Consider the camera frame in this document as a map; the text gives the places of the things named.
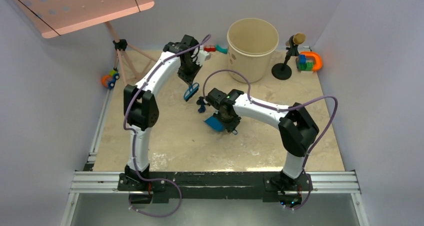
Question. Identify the red toy block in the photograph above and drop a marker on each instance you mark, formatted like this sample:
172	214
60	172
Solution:
209	48

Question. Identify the cream round bucket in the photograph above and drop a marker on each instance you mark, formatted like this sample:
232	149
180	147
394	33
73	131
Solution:
251	43

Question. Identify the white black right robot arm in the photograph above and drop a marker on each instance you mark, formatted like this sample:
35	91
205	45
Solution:
296	127

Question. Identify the black microphone stand gold mic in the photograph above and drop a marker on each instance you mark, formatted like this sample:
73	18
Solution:
282	71

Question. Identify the orange blue toy car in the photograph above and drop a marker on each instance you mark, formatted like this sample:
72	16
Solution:
109	81

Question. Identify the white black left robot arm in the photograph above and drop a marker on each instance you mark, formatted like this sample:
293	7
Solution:
141	112

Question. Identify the teal curved toy piece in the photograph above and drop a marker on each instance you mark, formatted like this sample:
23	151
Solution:
221	49

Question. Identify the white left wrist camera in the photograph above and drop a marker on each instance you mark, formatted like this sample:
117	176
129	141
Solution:
201	57

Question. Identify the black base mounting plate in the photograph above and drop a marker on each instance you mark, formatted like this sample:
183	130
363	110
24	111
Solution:
160	187

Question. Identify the orange green toy block set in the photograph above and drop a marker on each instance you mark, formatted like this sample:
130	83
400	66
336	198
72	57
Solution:
309	61

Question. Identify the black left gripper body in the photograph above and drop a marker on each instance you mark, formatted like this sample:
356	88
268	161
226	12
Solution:
188	72

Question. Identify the pink music stand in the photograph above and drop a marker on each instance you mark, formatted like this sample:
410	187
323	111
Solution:
58	17

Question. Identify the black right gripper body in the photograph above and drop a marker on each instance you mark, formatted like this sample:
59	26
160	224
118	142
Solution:
230	121

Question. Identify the dark blue paper scrap centre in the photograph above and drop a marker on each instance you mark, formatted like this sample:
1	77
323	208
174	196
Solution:
202	103

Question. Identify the blue hand brush black bristles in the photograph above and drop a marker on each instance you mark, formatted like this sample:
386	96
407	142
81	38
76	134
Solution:
191	91

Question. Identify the blue plastic dustpan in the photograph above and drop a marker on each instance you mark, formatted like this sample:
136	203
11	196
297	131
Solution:
215	124

